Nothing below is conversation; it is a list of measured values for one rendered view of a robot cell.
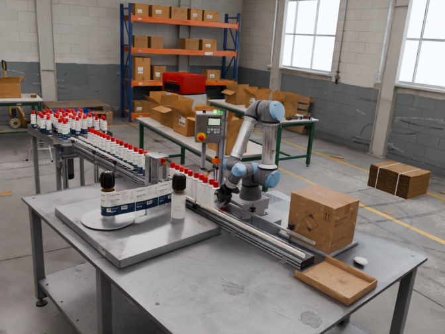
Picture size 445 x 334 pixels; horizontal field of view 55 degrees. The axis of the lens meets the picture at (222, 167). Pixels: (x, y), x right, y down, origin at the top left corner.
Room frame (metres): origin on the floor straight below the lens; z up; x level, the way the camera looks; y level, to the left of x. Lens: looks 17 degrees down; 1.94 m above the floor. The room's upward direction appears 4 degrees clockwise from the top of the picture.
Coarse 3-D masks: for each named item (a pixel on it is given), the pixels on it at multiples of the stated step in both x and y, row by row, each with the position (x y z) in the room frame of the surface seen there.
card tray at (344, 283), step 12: (324, 264) 1.99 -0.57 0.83; (336, 264) 1.98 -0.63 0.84; (300, 276) 1.83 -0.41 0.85; (312, 276) 1.86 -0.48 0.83; (324, 276) 1.87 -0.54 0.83; (336, 276) 1.88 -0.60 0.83; (348, 276) 1.88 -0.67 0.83; (360, 276) 1.88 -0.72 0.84; (372, 276) 1.84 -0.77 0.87; (324, 288) 1.73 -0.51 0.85; (336, 288) 1.77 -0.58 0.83; (348, 288) 1.77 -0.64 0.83; (360, 288) 1.78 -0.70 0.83; (372, 288) 1.79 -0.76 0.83; (348, 300) 1.64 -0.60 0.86
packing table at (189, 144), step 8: (136, 120) 5.87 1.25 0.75; (144, 120) 5.77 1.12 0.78; (152, 120) 5.81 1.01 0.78; (152, 128) 5.39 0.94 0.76; (160, 128) 5.32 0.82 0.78; (168, 128) 5.35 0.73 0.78; (168, 136) 4.97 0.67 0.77; (176, 136) 4.94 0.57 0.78; (184, 136) 4.96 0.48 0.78; (184, 144) 4.61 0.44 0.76; (192, 144) 4.57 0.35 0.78; (200, 144) 4.59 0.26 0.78; (248, 144) 4.73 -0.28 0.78; (256, 144) 4.76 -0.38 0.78; (184, 152) 6.24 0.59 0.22; (192, 152) 4.55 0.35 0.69; (200, 152) 4.30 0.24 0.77; (208, 152) 4.28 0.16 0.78; (248, 152) 4.38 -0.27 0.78; (256, 152) 4.40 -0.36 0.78; (168, 160) 5.86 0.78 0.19; (184, 160) 6.25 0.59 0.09; (208, 160) 4.25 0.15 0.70; (248, 160) 4.35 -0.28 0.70
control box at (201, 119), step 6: (198, 114) 2.64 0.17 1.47; (204, 114) 2.65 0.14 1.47; (210, 114) 2.66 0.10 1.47; (216, 114) 2.66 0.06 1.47; (198, 120) 2.64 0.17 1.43; (204, 120) 2.64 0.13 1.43; (198, 126) 2.64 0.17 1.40; (204, 126) 2.64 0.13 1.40; (210, 126) 2.65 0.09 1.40; (216, 126) 2.66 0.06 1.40; (198, 132) 2.64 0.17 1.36; (204, 132) 2.64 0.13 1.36; (198, 138) 2.64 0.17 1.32; (210, 138) 2.65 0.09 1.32; (216, 138) 2.66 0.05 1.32
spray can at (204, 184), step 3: (204, 177) 2.56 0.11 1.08; (207, 177) 2.56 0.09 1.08; (204, 180) 2.55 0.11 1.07; (207, 180) 2.55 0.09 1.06; (201, 183) 2.56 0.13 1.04; (204, 183) 2.55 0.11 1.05; (207, 183) 2.55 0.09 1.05; (201, 186) 2.55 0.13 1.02; (204, 186) 2.54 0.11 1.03; (207, 186) 2.54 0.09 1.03; (201, 189) 2.55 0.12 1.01; (204, 189) 2.54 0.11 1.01; (207, 189) 2.54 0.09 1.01; (201, 192) 2.55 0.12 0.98; (204, 192) 2.54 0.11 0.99; (201, 195) 2.55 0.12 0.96; (204, 195) 2.54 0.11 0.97; (201, 198) 2.55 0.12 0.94; (204, 198) 2.54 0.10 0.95; (201, 201) 2.54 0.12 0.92; (204, 201) 2.54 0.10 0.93; (201, 207) 2.54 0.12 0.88
